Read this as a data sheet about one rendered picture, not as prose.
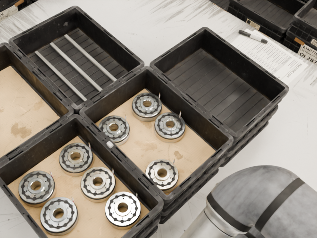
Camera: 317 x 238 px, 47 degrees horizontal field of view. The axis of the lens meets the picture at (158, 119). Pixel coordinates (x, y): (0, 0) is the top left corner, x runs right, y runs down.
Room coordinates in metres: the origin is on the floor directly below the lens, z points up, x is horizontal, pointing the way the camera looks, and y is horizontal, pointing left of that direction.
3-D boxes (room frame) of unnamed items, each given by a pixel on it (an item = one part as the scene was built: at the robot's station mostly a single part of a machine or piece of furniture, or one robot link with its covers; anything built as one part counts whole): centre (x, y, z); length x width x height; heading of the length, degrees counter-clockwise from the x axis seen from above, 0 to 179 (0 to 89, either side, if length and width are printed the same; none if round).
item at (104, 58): (0.87, 0.31, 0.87); 0.40 x 0.30 x 0.11; 50
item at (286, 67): (1.18, -0.44, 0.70); 0.33 x 0.23 x 0.01; 55
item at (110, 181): (0.43, 0.16, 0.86); 0.10 x 0.10 x 0.01
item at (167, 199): (0.61, 0.01, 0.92); 0.40 x 0.30 x 0.02; 50
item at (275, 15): (1.85, -0.57, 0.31); 0.40 x 0.30 x 0.34; 54
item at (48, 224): (0.32, 0.25, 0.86); 0.10 x 0.10 x 0.01
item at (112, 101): (0.61, 0.01, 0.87); 0.40 x 0.30 x 0.11; 50
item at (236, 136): (0.84, -0.19, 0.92); 0.40 x 0.30 x 0.02; 50
